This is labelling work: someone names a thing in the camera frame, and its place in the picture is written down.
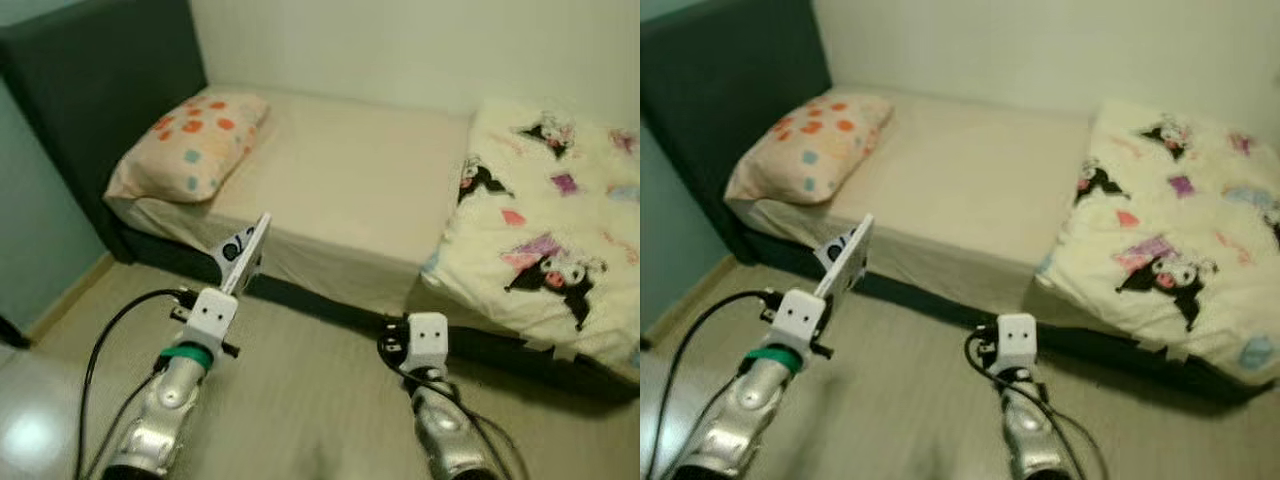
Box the white booklet with blue letters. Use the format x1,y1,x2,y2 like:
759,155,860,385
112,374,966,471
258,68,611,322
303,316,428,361
213,211,274,293
816,212,877,295

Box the peach pillow with orange spots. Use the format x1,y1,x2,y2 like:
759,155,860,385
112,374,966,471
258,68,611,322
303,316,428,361
724,92,895,207
104,92,272,205

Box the wooden skirting board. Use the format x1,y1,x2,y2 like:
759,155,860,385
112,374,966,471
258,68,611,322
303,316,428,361
640,254,738,347
28,253,113,343

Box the dark upholstered bed headboard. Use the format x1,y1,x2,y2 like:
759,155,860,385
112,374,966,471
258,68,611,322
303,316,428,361
640,0,833,267
0,0,208,263

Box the cream cartoon print duvet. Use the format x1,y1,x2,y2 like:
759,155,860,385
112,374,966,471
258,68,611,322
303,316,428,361
1034,98,1280,387
418,96,641,373

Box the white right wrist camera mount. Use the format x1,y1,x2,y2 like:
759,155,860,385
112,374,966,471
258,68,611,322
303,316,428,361
996,312,1039,374
404,312,449,374

